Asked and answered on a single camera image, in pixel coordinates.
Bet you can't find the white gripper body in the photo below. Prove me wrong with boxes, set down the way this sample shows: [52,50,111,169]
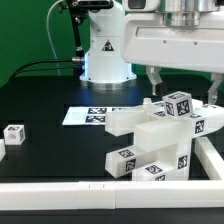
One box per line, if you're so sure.
[121,0,224,73]

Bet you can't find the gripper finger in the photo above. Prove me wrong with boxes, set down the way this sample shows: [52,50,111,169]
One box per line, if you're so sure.
[146,66,163,95]
[208,73,224,104]

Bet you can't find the white chair back frame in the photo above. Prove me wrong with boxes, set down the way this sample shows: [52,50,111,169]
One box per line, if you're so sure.
[104,97,224,154]

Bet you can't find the white chair seat block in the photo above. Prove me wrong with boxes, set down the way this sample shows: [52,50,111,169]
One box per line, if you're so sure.
[133,139,194,178]

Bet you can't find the white right fence bar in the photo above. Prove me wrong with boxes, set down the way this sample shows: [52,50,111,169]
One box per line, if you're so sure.
[195,137,224,181]

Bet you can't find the white fence bar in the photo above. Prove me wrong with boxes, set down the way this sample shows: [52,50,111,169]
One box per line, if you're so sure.
[195,137,224,181]
[0,181,224,211]

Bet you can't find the flat white tagged plate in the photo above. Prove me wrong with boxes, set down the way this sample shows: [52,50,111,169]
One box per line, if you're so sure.
[62,107,123,126]

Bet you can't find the white front fence bar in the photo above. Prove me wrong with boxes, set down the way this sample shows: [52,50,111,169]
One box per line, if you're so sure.
[0,181,224,211]

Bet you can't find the small white cube block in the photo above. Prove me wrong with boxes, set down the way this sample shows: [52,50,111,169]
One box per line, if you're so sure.
[3,124,25,145]

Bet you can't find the white fence piece left edge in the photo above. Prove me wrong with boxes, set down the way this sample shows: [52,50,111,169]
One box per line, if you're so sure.
[0,139,6,162]

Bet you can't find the black cables at base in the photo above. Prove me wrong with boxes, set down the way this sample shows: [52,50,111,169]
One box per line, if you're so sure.
[9,56,84,80]

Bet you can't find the white cable behind robot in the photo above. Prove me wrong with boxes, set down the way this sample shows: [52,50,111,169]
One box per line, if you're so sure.
[46,0,64,77]

